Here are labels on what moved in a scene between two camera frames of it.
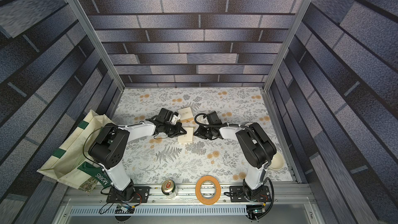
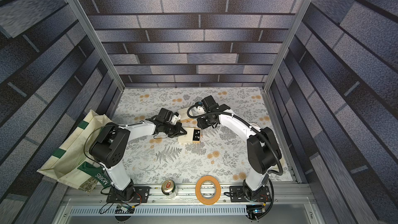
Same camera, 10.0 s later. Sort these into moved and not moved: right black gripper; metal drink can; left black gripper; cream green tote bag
Moved: right black gripper
Not moved: cream green tote bag; metal drink can; left black gripper
